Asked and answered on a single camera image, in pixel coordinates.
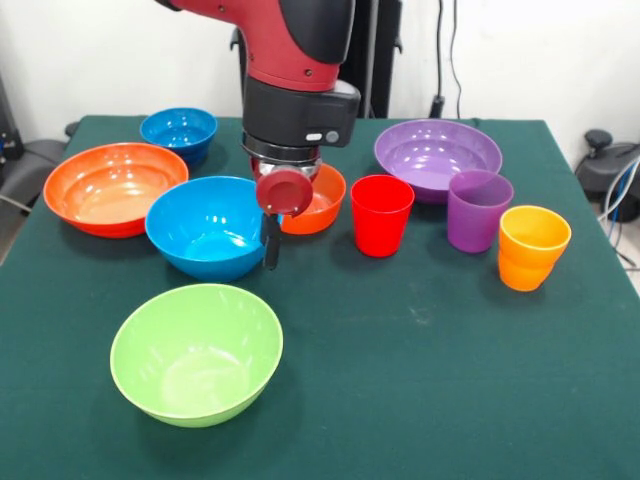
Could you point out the dark green table cloth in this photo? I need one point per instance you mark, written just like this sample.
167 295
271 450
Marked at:
400 375

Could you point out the large orange bowl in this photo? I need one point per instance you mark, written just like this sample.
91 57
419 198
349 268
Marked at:
110 190

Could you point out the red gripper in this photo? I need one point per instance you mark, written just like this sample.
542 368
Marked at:
284 194

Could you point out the grey office chair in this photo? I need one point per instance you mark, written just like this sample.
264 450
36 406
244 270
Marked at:
35 160

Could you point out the large light blue bowl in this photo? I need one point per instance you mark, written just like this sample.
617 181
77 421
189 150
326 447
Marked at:
210 235

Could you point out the purple bowl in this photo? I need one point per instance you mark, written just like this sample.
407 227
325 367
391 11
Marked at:
425 155

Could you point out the purple cup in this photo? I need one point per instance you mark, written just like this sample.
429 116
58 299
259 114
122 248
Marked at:
475 225

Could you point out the small dark blue bowl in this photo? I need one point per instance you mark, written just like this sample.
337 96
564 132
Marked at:
175 137

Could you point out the orange cup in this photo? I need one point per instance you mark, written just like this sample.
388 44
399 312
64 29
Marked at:
530 260

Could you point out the small orange bowl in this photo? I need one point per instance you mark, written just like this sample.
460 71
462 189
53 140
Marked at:
320 210

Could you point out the red cup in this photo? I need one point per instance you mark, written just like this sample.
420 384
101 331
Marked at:
380 225

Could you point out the black chair base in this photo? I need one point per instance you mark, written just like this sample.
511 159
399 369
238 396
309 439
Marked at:
610 165

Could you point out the black equipment stand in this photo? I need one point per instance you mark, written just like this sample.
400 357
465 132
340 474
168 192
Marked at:
7 125

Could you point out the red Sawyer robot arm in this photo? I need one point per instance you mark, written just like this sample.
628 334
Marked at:
295 110

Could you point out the green bowl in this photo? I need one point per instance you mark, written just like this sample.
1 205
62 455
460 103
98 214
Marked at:
195 360

